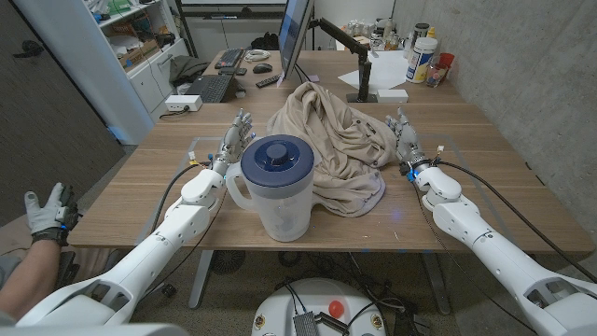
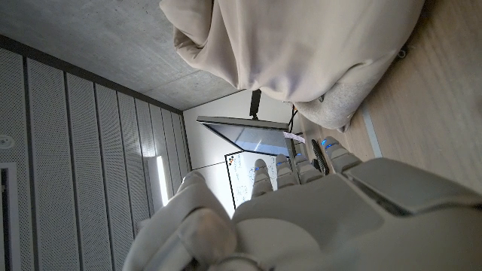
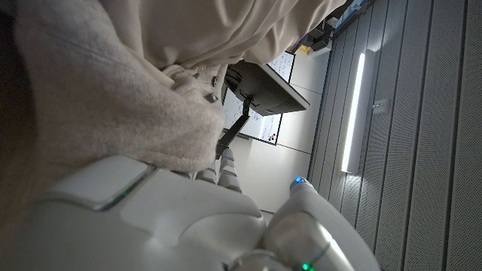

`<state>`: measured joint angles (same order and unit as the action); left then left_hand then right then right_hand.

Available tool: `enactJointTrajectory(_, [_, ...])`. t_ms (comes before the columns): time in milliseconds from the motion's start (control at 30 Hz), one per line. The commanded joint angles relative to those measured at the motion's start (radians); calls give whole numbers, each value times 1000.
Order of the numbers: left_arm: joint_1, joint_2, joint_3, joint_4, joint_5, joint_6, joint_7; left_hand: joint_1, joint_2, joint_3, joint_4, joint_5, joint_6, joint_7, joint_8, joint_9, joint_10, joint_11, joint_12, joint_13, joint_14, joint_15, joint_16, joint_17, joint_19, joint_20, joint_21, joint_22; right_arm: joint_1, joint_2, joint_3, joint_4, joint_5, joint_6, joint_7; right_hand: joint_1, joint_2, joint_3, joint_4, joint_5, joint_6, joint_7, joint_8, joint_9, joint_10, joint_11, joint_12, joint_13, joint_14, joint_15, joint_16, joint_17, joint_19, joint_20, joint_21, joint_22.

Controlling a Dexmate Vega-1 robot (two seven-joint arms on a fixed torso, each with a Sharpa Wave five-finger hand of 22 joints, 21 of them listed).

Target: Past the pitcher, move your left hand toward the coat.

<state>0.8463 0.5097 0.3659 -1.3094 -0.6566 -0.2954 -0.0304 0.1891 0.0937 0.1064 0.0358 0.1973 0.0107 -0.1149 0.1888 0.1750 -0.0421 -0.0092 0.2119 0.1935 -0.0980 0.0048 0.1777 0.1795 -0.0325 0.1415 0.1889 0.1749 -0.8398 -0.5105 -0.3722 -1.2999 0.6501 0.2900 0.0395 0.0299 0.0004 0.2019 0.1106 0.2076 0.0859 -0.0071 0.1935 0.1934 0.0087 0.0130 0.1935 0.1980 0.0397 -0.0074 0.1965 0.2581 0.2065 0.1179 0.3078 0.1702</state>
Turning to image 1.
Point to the black computer monitor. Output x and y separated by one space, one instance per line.
294 32

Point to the purple sticky note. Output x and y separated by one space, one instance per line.
313 78

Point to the grey-green jacket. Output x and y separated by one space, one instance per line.
186 69

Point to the black computer mouse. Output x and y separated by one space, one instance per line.
262 68

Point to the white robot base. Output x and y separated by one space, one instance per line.
317 294

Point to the clear drinking glass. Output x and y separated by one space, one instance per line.
435 75

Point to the grey metal table leg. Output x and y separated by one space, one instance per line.
436 284
201 280

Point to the black round fan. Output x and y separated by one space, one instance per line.
227 261

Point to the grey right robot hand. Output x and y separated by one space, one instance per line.
407 142

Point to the black keyboard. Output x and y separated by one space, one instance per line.
229 58

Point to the red cup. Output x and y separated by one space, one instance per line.
447 60

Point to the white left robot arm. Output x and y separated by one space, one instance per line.
154 247

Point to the black remote control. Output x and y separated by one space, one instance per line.
268 81

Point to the white rectangular box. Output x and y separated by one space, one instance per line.
392 95

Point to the brown cardboard box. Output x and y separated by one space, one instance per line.
137 55

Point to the black bag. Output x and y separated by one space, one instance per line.
266 42

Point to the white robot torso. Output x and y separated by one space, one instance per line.
93 330

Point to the white shelf cabinet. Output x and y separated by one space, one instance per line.
84 60

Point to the white power socket box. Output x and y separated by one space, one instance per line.
183 102

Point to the person's grey gloved hand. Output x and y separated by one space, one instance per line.
46 214

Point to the white paper sheet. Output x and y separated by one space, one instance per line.
387 70

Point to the clear pitcher with blue lid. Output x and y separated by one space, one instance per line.
280 196

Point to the beige coat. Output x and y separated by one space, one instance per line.
340 140

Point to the black laptop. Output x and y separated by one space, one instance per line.
212 88

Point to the white wipes canister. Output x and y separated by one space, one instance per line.
420 60

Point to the green box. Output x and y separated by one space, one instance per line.
119 6

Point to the dark tumbler with silver band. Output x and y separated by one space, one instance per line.
420 32

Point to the amber glass jar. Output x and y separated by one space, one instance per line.
392 43

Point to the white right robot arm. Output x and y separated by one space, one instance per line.
494 252

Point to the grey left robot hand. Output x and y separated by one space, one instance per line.
234 140

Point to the yellow bottle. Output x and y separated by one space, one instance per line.
431 32

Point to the person's bare forearm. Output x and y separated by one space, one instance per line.
28 280

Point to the red emergency stop button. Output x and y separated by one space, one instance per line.
336 309

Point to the small black flat device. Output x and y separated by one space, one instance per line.
231 71

